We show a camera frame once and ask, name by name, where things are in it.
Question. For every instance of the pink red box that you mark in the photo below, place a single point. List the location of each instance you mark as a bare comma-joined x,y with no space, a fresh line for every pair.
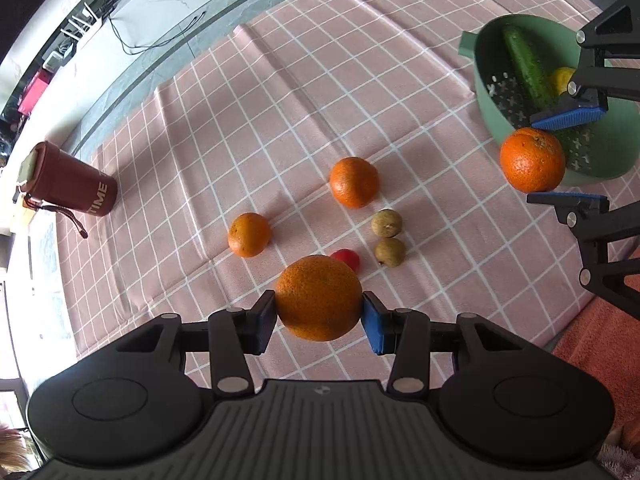
32,95

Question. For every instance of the red tomato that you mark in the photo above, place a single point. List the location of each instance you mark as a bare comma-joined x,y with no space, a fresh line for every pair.
348,259

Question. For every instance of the medium orange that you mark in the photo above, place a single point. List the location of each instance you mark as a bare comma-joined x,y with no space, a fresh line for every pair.
354,182

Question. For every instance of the orange fuzzy cloth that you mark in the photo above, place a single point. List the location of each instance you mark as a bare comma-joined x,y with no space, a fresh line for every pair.
605,340

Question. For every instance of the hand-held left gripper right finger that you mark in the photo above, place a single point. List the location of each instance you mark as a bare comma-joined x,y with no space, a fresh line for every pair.
374,325

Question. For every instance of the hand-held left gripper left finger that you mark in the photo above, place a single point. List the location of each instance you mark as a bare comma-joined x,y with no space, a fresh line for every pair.
265,321

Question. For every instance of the green cucumber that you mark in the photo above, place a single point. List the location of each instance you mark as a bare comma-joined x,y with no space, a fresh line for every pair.
525,67

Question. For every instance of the small orange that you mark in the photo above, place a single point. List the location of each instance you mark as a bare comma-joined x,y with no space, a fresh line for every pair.
249,234

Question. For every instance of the green colander bowl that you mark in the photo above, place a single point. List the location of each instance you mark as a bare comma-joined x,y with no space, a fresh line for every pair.
487,105

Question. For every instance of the pink checked tablecloth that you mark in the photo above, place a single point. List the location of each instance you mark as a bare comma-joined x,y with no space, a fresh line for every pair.
250,110

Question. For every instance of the white router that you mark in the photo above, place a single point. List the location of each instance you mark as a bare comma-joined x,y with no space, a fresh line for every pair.
80,22

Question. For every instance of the dark red tumbler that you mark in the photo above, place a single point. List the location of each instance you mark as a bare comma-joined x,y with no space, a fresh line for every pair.
75,185

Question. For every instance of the large orange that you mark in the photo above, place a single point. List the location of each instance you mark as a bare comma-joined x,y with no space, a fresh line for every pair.
319,297
532,160

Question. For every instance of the brown kiwi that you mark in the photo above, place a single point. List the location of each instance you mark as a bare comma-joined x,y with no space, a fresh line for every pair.
390,252
386,223

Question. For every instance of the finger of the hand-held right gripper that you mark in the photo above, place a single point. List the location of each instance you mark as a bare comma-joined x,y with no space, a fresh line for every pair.
570,117
575,199

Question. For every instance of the yellow pear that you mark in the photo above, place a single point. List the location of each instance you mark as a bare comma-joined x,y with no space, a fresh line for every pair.
560,79

